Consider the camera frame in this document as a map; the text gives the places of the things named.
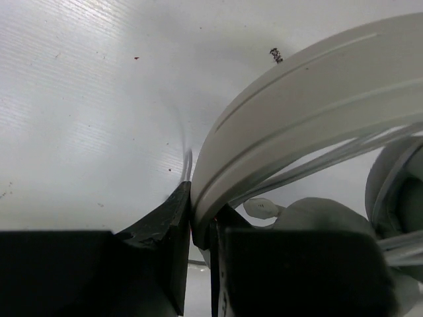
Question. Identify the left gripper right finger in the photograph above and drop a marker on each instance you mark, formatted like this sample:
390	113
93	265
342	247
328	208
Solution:
265	272

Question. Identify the white grey headphones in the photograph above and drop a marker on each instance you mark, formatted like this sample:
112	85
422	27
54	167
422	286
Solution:
347	95

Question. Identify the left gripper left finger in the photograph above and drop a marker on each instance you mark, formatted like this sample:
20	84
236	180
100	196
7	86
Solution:
139	271

